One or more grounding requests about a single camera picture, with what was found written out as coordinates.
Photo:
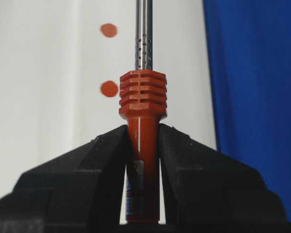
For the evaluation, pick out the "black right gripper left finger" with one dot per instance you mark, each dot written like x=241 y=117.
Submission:
x=78 y=192

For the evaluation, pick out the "red-handled soldering iron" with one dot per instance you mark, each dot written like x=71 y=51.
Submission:
x=143 y=104

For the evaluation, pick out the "middle orange round mark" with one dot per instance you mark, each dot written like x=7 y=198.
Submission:
x=108 y=30

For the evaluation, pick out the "near orange round mark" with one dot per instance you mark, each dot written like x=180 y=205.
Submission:
x=109 y=89

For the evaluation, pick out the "orange round mark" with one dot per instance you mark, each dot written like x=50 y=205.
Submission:
x=108 y=30
x=109 y=89

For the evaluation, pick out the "blue table cloth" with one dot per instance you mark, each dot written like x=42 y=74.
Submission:
x=249 y=46

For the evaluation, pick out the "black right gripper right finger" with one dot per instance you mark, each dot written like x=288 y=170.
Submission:
x=208 y=192

